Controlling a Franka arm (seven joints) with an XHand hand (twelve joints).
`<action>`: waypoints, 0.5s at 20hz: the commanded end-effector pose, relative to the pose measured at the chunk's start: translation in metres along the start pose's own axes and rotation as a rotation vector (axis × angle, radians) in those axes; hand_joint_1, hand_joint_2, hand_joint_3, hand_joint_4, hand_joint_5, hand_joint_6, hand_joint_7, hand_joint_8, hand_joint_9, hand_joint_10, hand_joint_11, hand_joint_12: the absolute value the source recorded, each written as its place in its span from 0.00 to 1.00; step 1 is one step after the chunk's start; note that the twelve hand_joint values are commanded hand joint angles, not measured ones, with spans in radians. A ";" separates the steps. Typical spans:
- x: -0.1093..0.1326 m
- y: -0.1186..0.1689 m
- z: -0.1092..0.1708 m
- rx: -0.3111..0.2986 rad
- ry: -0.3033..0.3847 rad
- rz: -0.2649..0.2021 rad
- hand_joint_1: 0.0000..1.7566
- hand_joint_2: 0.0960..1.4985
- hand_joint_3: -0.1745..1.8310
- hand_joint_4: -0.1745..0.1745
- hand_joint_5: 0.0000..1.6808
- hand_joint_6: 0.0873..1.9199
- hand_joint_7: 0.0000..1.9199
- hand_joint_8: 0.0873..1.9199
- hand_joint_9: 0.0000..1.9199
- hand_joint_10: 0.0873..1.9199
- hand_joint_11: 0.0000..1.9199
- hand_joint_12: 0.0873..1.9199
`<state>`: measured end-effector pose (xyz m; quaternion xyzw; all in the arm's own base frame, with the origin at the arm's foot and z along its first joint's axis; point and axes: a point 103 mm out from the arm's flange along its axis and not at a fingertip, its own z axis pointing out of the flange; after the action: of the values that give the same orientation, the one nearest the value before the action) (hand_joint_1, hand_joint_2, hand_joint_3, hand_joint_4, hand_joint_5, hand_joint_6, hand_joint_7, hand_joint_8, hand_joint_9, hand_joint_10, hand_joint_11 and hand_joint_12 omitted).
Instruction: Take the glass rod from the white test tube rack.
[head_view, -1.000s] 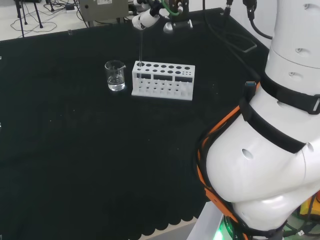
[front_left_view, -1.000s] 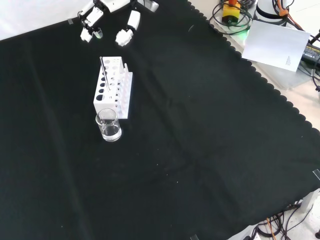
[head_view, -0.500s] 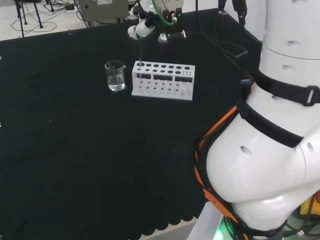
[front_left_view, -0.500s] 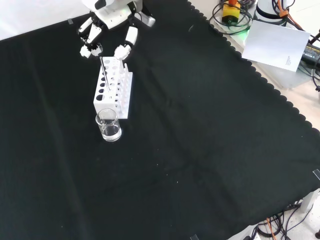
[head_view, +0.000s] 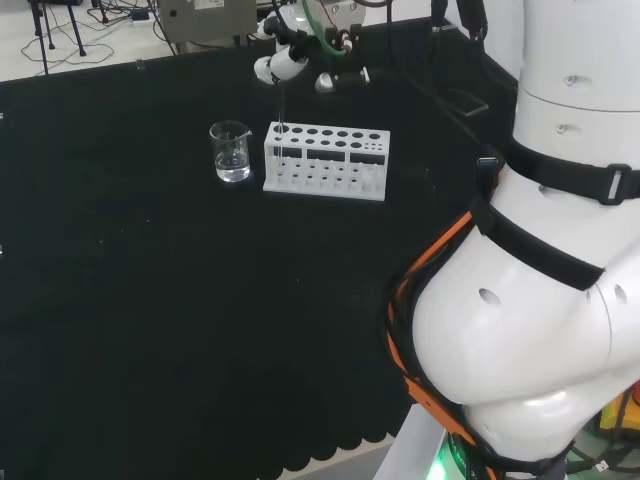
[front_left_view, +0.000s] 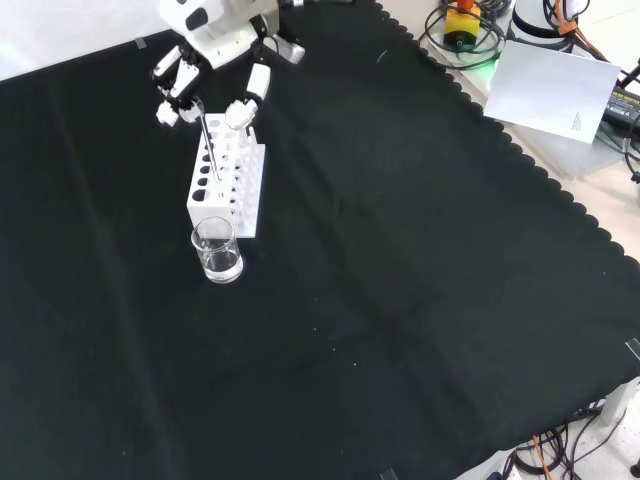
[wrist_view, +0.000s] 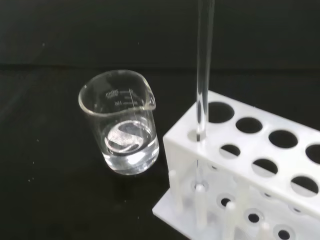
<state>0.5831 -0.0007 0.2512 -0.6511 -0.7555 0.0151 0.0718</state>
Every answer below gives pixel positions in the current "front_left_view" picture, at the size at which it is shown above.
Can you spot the pale board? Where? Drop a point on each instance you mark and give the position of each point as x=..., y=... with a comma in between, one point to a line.
x=550, y=90

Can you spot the clear glass rod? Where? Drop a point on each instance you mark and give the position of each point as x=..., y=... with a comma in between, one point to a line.
x=210, y=145

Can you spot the white test tube rack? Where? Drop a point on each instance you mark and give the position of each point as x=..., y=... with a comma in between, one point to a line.
x=200, y=200

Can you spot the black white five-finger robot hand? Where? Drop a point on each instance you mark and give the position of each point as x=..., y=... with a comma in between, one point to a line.
x=220, y=30

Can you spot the black bench cloth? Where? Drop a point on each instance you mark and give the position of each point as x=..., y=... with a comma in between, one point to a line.
x=350, y=250

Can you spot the grey bench bracket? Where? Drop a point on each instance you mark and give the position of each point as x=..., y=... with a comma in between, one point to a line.
x=620, y=400

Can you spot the clear glass beaker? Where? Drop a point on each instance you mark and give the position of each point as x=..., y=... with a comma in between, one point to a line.
x=217, y=250

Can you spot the yellow stop button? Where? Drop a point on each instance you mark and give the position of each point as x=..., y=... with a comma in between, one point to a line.
x=462, y=25

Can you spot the clear cloth clip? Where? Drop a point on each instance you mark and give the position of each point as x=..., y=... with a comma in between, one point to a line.
x=389, y=474
x=633, y=347
x=141, y=43

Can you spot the black power adapter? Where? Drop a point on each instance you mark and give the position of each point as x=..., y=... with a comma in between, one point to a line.
x=622, y=107

